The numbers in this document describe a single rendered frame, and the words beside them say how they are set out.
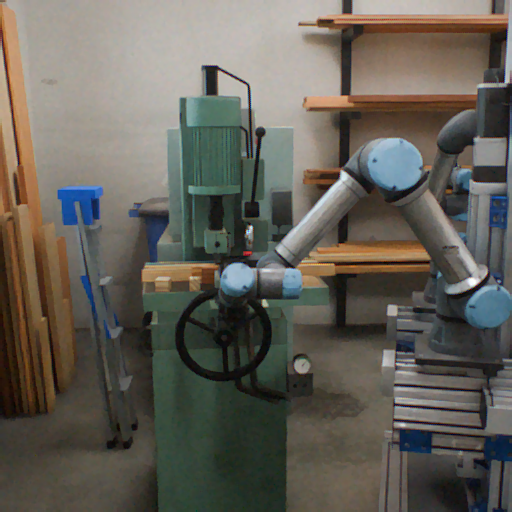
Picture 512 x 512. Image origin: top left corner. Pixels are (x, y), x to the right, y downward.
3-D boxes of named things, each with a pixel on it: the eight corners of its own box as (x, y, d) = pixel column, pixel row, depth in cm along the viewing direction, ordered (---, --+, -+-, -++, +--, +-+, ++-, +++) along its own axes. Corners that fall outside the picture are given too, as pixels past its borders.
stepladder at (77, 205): (97, 452, 294) (52, 191, 271) (109, 427, 318) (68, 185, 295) (133, 448, 294) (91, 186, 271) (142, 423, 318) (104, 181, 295)
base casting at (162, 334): (150, 350, 211) (149, 323, 209) (156, 303, 267) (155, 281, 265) (288, 344, 216) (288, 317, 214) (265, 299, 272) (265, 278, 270)
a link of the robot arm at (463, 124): (447, 126, 208) (415, 224, 248) (482, 126, 208) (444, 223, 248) (440, 102, 215) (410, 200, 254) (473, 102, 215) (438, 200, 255)
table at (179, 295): (140, 320, 199) (139, 301, 198) (145, 295, 229) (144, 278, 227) (336, 312, 206) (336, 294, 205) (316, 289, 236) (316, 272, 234)
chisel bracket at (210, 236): (206, 258, 219) (205, 233, 217) (204, 250, 233) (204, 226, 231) (228, 257, 220) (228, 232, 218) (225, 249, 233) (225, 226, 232)
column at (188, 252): (183, 295, 244) (177, 96, 230) (182, 281, 266) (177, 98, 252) (243, 293, 247) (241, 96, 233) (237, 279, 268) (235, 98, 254)
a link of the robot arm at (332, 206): (369, 127, 172) (243, 264, 176) (381, 127, 161) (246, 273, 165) (400, 157, 174) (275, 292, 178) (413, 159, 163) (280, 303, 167)
